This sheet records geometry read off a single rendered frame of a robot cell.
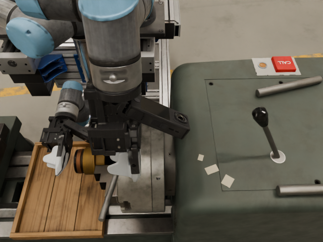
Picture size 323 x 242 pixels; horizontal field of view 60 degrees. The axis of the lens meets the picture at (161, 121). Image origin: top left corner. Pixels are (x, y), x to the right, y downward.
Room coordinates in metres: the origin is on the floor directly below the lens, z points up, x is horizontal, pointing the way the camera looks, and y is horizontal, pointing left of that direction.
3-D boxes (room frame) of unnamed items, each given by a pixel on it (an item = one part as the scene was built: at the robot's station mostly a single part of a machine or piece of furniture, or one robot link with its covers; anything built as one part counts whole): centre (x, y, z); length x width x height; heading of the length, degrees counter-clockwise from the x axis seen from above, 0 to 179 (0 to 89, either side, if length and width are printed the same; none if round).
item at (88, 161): (0.40, 0.22, 1.08); 0.09 x 0.09 x 0.09; 1
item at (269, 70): (0.63, -0.35, 1.23); 0.13 x 0.08 x 0.06; 91
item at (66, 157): (0.40, 0.33, 1.06); 0.09 x 0.06 x 0.03; 0
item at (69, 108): (0.59, 0.33, 1.08); 0.08 x 0.05 x 0.08; 90
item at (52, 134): (0.50, 0.34, 1.08); 0.12 x 0.09 x 0.08; 0
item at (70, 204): (0.40, 0.35, 0.89); 0.36 x 0.30 x 0.04; 1
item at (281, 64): (0.64, -0.38, 1.26); 0.06 x 0.06 x 0.02; 1
